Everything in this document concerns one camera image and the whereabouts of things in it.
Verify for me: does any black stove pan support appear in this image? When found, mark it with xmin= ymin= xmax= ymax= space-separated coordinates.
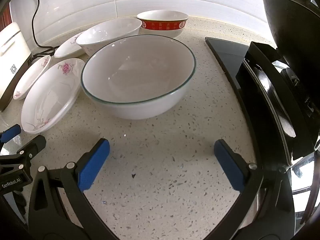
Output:
xmin=240 ymin=41 xmax=320 ymax=167

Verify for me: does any red-banded white bowl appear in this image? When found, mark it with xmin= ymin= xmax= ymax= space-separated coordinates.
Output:
xmin=136 ymin=10 xmax=189 ymax=38

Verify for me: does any red-brown wooden furniture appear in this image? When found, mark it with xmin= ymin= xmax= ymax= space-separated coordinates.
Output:
xmin=0 ymin=2 xmax=13 ymax=32

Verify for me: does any white rice cooker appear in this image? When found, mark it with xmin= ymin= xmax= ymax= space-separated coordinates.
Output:
xmin=0 ymin=22 xmax=33 ymax=112

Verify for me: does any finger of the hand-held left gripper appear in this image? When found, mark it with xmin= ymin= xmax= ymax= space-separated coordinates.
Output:
xmin=0 ymin=124 xmax=22 ymax=144
xmin=15 ymin=134 xmax=47 ymax=160

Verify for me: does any black glass cooktop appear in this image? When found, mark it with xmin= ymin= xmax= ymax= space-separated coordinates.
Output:
xmin=205 ymin=37 xmax=320 ymax=230

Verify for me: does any large green-rimmed white bowl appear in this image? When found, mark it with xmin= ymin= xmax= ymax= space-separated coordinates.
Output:
xmin=80 ymin=34 xmax=197 ymax=120

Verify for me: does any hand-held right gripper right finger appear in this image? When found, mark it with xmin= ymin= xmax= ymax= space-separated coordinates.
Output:
xmin=214 ymin=139 xmax=298 ymax=240

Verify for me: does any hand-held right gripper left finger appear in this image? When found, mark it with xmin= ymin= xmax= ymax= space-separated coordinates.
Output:
xmin=28 ymin=138 xmax=118 ymax=240

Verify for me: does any black power cable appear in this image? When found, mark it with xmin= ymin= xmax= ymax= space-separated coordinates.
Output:
xmin=31 ymin=0 xmax=60 ymax=58

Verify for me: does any black wok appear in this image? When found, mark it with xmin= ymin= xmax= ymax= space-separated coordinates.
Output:
xmin=261 ymin=0 xmax=320 ymax=85

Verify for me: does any plain white bowl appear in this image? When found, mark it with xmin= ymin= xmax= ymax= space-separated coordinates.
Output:
xmin=76 ymin=18 xmax=143 ymax=57

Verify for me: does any white floral plate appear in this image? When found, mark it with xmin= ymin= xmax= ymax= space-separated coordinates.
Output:
xmin=13 ymin=55 xmax=51 ymax=100
xmin=54 ymin=31 xmax=87 ymax=58
xmin=21 ymin=58 xmax=86 ymax=134

